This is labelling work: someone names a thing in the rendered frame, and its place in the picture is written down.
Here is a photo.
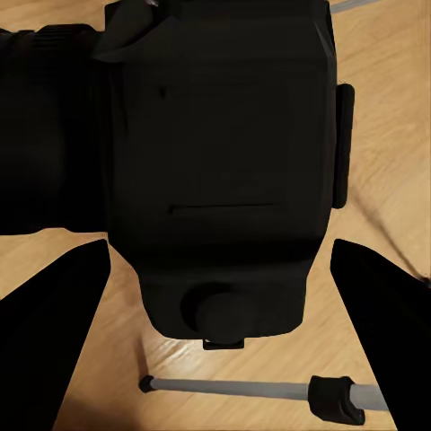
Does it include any camera tripod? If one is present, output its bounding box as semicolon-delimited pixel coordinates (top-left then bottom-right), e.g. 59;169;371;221
139;0;431;425

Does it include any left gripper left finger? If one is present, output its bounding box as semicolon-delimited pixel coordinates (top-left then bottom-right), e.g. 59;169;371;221
0;239;111;431

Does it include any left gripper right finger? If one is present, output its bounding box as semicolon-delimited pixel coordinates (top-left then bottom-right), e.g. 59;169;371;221
330;239;431;431

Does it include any digital camera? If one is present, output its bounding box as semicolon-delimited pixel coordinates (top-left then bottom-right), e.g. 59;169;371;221
0;0;355;350

